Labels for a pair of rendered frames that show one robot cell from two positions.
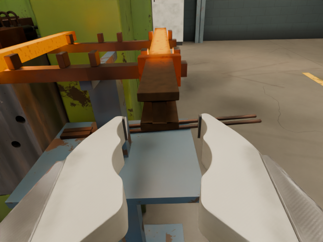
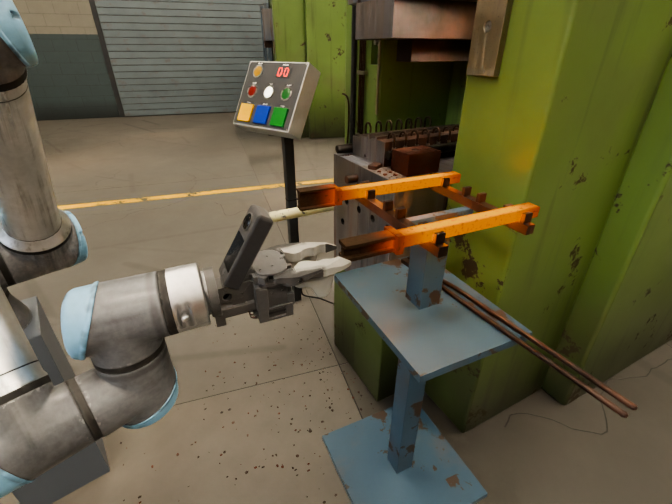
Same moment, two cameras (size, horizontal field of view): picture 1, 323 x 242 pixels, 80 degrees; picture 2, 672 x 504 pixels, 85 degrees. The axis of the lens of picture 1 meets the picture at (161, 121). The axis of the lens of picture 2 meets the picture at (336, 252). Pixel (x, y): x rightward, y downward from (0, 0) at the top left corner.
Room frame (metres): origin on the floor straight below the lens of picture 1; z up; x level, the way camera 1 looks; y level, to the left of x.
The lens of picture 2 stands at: (-0.11, -0.46, 1.24)
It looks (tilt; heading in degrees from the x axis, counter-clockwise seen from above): 29 degrees down; 65
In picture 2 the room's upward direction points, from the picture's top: straight up
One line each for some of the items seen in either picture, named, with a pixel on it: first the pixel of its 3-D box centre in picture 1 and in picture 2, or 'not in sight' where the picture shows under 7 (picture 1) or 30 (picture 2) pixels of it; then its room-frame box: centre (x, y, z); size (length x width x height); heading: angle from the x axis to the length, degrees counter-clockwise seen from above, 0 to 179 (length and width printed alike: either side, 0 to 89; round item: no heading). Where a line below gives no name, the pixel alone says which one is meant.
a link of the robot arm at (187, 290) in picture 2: not in sight; (191, 297); (-0.12, 0.00, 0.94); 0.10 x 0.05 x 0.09; 89
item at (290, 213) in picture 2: not in sight; (305, 210); (0.41, 0.96, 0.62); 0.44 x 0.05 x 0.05; 2
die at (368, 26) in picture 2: not in sight; (430, 22); (0.73, 0.62, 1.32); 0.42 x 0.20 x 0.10; 2
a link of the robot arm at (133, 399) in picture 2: not in sight; (132, 380); (-0.22, 0.00, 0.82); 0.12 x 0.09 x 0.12; 21
